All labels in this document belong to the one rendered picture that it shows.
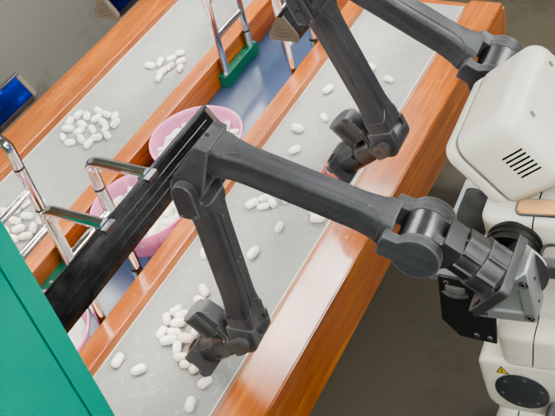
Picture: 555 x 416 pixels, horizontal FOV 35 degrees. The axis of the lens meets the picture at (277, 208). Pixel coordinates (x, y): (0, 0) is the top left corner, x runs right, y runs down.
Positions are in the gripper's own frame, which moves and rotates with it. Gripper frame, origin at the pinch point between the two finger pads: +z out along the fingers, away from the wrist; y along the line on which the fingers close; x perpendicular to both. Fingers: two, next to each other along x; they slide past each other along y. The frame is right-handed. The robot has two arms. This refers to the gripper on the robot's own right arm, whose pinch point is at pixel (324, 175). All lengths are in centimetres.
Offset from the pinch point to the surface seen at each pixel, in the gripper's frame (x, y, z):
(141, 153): -31, -6, 54
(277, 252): 4.8, 16.4, 12.9
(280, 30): -29.1, -24.8, 1.5
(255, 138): -12.4, -17.7, 29.5
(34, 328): -36, 92, -52
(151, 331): -6, 46, 26
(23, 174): -50, 33, 35
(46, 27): -87, -101, 177
